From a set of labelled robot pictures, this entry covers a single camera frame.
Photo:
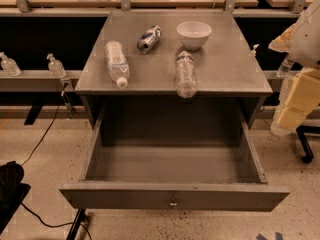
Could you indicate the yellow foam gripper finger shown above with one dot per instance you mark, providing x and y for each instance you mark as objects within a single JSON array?
[
  {"x": 282, "y": 43},
  {"x": 299, "y": 96}
]

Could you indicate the clear crinkled water bottle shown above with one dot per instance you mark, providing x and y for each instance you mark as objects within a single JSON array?
[{"x": 185, "y": 75}]

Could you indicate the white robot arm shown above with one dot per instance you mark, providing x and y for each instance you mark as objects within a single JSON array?
[{"x": 305, "y": 46}]

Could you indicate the small water bottle on shelf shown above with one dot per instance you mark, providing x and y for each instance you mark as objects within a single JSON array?
[{"x": 285, "y": 66}]

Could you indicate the pump bottle behind cabinet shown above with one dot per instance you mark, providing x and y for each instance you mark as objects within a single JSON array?
[{"x": 254, "y": 49}]

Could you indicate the grey drawer cabinet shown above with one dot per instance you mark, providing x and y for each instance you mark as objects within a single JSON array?
[{"x": 225, "y": 65}]

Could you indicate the white capped plastic bottle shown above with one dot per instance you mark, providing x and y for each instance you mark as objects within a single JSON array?
[{"x": 118, "y": 66}]

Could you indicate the open grey top drawer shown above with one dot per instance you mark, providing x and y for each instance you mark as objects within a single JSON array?
[{"x": 173, "y": 155}]

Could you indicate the clear pump bottle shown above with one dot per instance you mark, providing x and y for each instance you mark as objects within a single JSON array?
[
  {"x": 9, "y": 65},
  {"x": 55, "y": 66}
]

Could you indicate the left clear pump bottle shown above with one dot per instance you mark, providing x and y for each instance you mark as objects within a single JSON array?
[{"x": 9, "y": 65}]

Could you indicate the black wheeled stand leg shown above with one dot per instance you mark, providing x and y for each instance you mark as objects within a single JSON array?
[{"x": 301, "y": 132}]

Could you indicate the white bowl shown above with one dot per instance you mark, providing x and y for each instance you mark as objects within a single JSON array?
[{"x": 193, "y": 34}]

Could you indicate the crushed silver blue can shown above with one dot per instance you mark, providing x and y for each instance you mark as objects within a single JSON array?
[{"x": 149, "y": 39}]

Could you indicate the grey metal side shelf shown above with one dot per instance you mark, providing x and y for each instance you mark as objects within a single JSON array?
[{"x": 30, "y": 81}]

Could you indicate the black object at left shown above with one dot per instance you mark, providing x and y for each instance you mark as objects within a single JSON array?
[{"x": 12, "y": 191}]

